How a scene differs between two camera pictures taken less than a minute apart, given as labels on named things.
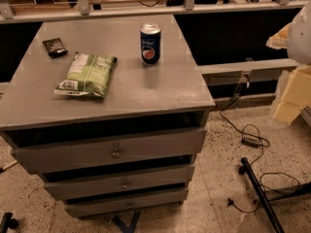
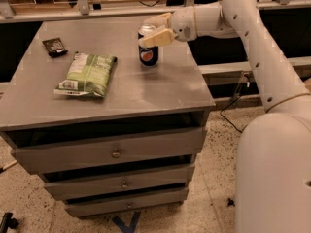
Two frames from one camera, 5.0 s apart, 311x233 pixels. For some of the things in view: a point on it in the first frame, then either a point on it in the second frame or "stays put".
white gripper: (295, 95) → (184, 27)
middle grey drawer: (72, 189) stays put
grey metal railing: (83, 8) stays put
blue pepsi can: (151, 43) stays put
